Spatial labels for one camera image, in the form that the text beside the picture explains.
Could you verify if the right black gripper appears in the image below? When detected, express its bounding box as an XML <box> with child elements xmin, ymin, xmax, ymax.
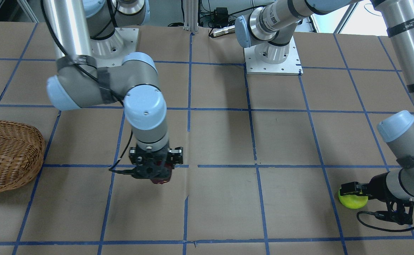
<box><xmin>129</xmin><ymin>145</ymin><xmax>183</xmax><ymax>180</ymax></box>

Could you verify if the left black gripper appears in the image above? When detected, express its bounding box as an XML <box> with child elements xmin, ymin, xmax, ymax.
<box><xmin>340</xmin><ymin>173</ymin><xmax>414</xmax><ymax>225</ymax></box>

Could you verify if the dark red apple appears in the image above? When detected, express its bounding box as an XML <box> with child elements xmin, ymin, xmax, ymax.
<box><xmin>150</xmin><ymin>162</ymin><xmax>174</xmax><ymax>184</ymax></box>

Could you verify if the green apple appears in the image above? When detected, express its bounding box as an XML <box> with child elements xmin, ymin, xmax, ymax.
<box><xmin>338</xmin><ymin>190</ymin><xmax>368</xmax><ymax>209</ymax></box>

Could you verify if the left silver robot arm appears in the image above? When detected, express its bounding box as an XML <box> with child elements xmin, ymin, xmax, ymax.
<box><xmin>234</xmin><ymin>0</ymin><xmax>414</xmax><ymax>231</ymax></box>

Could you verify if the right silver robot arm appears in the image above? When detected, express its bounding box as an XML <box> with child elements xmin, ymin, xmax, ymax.
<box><xmin>40</xmin><ymin>0</ymin><xmax>183</xmax><ymax>184</ymax></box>

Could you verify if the wicker basket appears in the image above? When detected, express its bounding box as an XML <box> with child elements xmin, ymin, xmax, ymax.
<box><xmin>0</xmin><ymin>120</ymin><xmax>45</xmax><ymax>192</ymax></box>

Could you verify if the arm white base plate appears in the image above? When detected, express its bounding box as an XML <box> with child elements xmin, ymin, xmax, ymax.
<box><xmin>243</xmin><ymin>37</ymin><xmax>304</xmax><ymax>75</ymax></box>
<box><xmin>90</xmin><ymin>28</ymin><xmax>139</xmax><ymax>63</ymax></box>

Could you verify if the aluminium frame post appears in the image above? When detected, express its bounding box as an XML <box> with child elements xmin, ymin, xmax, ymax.
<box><xmin>182</xmin><ymin>0</ymin><xmax>199</xmax><ymax>34</ymax></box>

